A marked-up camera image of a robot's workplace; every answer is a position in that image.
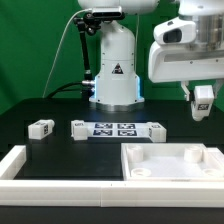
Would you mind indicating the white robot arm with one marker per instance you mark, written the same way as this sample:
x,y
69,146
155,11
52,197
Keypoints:
x,y
198,26

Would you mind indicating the white square tabletop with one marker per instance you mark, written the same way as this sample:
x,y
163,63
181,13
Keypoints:
x,y
171,162

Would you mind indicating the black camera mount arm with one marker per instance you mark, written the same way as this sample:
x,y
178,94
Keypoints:
x,y
86,50

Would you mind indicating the grey camera on mount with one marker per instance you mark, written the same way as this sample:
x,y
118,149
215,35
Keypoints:
x,y
108,13

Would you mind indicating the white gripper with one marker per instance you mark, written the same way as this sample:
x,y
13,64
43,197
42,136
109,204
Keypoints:
x,y
171,63

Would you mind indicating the fiducial marker sheet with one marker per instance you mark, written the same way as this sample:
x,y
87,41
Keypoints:
x,y
117,130

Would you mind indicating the white U-shaped fence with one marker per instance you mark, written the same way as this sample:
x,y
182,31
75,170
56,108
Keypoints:
x,y
102,193

